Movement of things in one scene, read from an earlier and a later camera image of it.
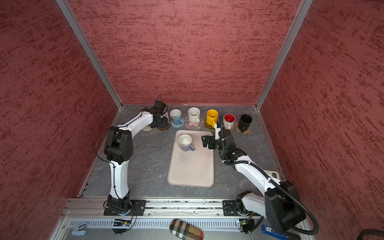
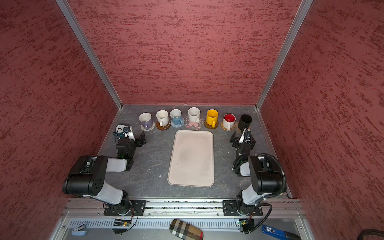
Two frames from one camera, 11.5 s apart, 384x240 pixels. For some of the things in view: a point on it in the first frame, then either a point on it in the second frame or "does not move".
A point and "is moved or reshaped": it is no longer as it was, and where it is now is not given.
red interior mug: [229, 121] does not move
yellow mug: [212, 117] does not move
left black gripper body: [162, 122] → [134, 147]
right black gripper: [205, 142] → [235, 139]
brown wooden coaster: [207, 125] does not move
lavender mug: [184, 142] is moved or reshaped
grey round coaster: [177, 126] does not move
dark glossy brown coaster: [168, 125] does not move
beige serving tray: [191, 163] does not move
